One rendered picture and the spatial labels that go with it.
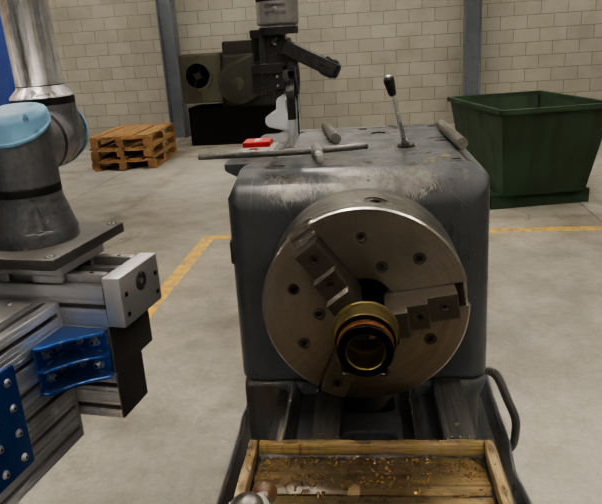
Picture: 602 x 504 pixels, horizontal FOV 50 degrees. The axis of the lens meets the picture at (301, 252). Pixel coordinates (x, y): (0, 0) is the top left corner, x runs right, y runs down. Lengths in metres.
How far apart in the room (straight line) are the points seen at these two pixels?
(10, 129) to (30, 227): 0.16
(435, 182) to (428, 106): 9.84
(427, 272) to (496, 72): 10.10
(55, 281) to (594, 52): 10.59
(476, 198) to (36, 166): 0.73
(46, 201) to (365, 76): 9.85
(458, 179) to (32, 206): 0.72
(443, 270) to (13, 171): 0.71
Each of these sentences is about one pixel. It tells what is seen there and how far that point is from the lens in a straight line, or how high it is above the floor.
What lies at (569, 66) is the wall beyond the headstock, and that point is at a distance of 11.24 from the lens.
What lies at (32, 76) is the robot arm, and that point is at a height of 1.44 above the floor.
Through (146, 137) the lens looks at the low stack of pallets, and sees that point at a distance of 8.46.
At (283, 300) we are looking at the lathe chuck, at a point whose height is 1.10.
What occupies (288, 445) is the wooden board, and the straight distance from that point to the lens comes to 0.99.
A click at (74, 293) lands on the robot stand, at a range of 1.15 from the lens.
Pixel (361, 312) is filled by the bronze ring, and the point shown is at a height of 1.12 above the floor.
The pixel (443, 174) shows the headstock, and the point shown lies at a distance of 1.11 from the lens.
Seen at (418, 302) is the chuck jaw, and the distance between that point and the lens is 0.92.
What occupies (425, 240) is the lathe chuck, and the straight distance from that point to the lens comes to 0.95.
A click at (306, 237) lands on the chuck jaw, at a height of 1.19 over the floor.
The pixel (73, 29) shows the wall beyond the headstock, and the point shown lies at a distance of 11.98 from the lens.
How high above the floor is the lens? 1.47
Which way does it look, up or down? 18 degrees down
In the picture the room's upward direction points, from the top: 4 degrees counter-clockwise
